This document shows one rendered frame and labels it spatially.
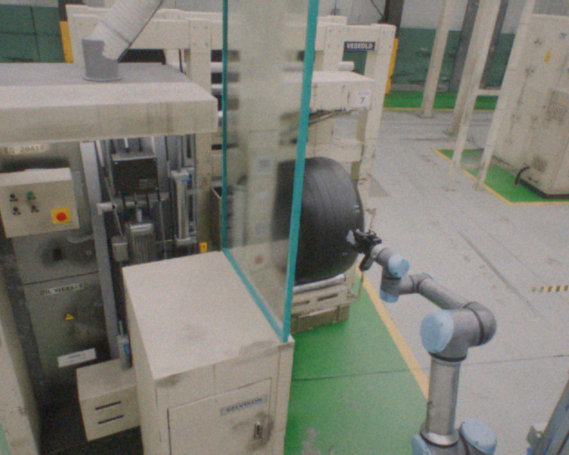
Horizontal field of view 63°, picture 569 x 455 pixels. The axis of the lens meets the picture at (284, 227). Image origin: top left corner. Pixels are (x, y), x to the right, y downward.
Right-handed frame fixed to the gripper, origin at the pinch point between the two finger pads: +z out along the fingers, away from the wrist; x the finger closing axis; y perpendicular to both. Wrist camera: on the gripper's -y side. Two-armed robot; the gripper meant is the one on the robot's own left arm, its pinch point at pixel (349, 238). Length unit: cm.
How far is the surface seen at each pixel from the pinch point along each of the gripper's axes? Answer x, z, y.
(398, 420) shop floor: -46, 6, -123
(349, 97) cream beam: -23, 41, 53
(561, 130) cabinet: -423, 204, -14
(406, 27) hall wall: -643, 774, 114
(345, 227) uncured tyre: 1.1, 1.8, 4.9
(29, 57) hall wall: 142, 990, 44
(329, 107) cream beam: -12, 42, 49
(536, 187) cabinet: -425, 220, -87
